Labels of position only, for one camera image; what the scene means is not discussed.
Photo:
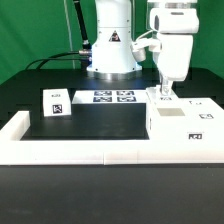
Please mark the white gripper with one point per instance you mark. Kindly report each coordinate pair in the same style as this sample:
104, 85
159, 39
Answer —
174, 29

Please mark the white cabinet door panel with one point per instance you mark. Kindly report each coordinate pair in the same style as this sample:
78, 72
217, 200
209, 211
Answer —
203, 112
155, 96

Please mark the white cabinet body box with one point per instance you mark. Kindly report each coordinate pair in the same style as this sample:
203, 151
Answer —
168, 123

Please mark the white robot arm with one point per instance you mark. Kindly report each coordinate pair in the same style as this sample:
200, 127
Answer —
112, 57

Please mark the white tagged cabinet top block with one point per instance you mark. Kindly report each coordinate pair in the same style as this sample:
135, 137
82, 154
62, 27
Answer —
56, 102

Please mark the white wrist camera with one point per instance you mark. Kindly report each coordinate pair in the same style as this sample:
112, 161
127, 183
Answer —
143, 42

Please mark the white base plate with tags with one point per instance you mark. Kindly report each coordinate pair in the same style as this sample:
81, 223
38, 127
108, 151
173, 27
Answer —
109, 96

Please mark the white U-shaped fence frame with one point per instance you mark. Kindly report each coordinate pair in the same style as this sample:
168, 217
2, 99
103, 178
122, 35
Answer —
15, 151

